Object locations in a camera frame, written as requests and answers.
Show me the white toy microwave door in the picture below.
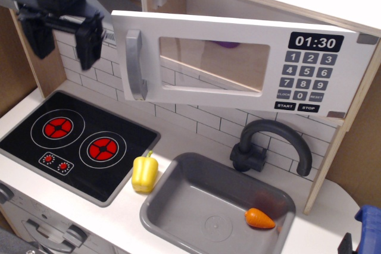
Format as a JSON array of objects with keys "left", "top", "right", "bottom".
[{"left": 111, "top": 11, "right": 378, "bottom": 118}]

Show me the orange toy carrot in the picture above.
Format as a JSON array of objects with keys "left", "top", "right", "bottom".
[{"left": 245, "top": 208, "right": 276, "bottom": 229}]

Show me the grey toy sink basin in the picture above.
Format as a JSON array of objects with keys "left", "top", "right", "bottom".
[{"left": 140, "top": 153, "right": 296, "bottom": 253}]

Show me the purple toy eggplant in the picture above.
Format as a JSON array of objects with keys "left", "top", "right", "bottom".
[{"left": 213, "top": 41, "right": 240, "bottom": 49}]

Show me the grey toy oven door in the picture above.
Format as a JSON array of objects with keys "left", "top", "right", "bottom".
[{"left": 1, "top": 182, "right": 123, "bottom": 253}]

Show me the black toy induction stove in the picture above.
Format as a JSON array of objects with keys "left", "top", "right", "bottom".
[{"left": 1, "top": 92, "right": 160, "bottom": 207}]

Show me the blue plastic object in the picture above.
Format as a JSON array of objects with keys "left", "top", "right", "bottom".
[{"left": 355, "top": 205, "right": 381, "bottom": 254}]

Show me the dark grey toy faucet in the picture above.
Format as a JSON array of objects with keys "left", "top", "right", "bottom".
[{"left": 230, "top": 119, "right": 313, "bottom": 177}]

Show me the wooden toy kitchen frame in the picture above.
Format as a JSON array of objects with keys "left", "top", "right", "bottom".
[{"left": 1, "top": 0, "right": 380, "bottom": 210}]

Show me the black object at edge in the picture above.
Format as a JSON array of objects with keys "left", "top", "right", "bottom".
[{"left": 338, "top": 233, "right": 354, "bottom": 254}]

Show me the yellow toy bell pepper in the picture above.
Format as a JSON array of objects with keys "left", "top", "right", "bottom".
[{"left": 132, "top": 150, "right": 158, "bottom": 193}]

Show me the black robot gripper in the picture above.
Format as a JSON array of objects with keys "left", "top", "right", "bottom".
[{"left": 13, "top": 0, "right": 105, "bottom": 71}]

